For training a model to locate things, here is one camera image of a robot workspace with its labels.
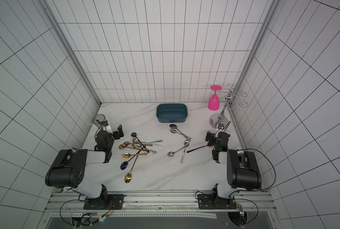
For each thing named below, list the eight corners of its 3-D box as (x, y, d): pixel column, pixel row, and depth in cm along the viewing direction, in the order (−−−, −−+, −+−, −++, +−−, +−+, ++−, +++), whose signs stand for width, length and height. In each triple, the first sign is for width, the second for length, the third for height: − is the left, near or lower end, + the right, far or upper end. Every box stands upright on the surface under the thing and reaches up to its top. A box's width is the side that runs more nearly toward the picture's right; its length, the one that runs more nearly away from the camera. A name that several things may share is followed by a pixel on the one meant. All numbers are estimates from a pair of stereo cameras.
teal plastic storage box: (156, 122, 109) (155, 118, 104) (157, 108, 118) (156, 103, 114) (187, 122, 109) (188, 118, 104) (186, 108, 118) (187, 103, 114)
